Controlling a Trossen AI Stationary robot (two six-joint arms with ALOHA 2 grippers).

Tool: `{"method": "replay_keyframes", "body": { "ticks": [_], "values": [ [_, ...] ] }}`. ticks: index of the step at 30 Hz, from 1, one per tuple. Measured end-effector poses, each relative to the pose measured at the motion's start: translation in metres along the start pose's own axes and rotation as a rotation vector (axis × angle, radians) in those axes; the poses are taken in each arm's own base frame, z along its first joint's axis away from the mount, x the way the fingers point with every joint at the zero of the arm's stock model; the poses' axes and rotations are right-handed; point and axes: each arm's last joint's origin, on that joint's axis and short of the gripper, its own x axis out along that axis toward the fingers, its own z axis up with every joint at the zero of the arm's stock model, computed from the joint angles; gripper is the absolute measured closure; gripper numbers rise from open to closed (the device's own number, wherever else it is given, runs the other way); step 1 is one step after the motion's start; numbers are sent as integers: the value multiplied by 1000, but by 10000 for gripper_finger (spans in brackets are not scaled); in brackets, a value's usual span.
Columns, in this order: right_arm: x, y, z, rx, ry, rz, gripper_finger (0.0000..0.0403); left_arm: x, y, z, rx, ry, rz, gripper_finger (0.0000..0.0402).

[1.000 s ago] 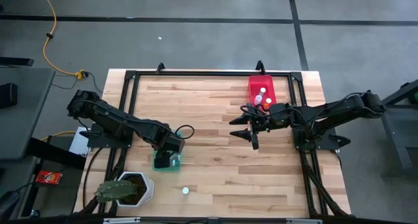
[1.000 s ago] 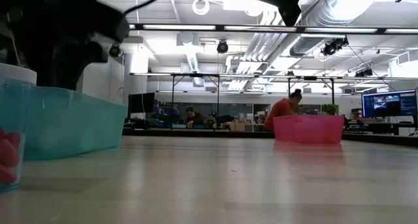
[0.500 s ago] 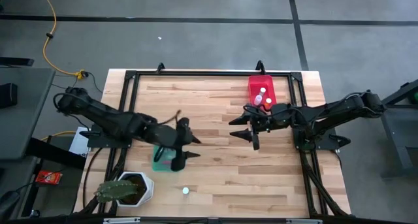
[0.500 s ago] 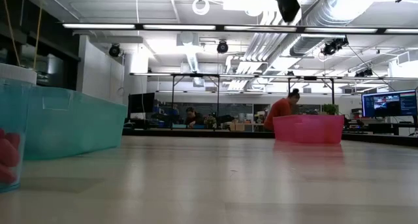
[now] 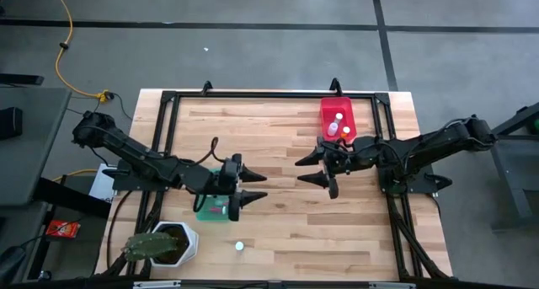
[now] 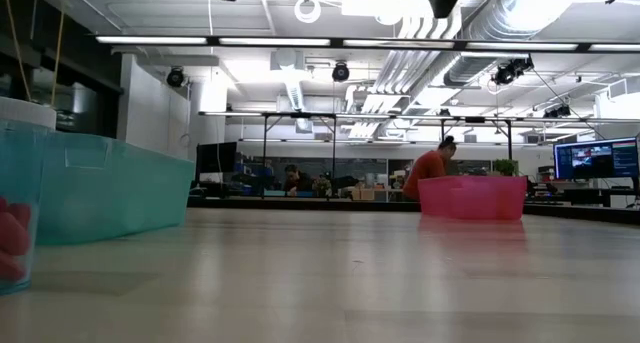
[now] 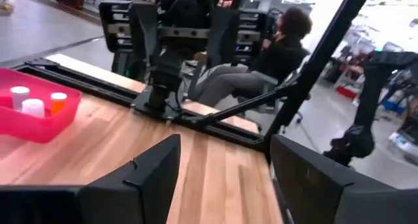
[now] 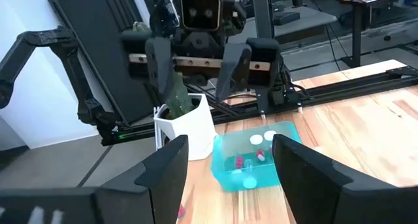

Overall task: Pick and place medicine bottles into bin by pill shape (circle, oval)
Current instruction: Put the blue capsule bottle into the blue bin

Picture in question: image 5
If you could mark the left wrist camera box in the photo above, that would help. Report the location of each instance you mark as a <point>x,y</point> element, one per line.
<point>228,173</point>

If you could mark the white paper sheet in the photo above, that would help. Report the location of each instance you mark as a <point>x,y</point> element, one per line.
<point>103,188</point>

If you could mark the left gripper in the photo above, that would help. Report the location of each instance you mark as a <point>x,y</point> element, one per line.
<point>235,187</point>

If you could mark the silver metal bracket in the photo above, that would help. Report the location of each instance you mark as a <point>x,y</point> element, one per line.
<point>391,285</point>
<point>156,285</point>

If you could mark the green cactus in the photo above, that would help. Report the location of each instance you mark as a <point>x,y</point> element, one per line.
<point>147,246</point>

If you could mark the white hexagonal plant pot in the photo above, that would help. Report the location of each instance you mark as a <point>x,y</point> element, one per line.
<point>191,242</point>

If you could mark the teal plastic bin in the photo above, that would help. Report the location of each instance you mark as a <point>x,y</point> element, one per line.
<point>205,214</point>

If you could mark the reddish pink plastic bin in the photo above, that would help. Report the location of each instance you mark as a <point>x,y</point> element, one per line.
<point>328,108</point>

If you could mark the black metal stand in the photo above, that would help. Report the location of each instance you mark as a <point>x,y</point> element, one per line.
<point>511,167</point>

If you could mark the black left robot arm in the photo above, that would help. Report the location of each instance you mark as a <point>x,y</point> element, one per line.
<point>143,160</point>

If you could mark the grey side table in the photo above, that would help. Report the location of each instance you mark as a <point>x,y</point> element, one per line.
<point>29,146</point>

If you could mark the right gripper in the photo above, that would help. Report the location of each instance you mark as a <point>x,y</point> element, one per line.
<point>332,169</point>

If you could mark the black aluminium rig frame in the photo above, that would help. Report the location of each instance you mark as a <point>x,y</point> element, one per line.
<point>236,94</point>

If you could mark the red orange packet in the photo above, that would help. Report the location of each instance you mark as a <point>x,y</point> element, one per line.
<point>63,229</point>

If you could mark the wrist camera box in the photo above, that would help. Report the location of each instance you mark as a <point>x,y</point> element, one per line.
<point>345,152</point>
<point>228,173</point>

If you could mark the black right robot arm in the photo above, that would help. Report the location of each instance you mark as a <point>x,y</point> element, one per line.
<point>421,148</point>

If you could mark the black support beam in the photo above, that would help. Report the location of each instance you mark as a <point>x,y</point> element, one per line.
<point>71,198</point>

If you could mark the flat black bar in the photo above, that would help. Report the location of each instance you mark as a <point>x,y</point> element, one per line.
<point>21,79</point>

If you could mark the black floor tape line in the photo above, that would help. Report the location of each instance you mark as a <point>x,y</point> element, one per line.
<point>385,49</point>
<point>210,26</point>

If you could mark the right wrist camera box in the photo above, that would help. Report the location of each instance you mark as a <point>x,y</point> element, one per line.
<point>345,152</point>

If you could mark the small black box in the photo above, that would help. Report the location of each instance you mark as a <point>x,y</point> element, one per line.
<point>10,124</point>

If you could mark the white bottle cap middle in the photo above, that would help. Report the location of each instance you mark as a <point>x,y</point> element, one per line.
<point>239,245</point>

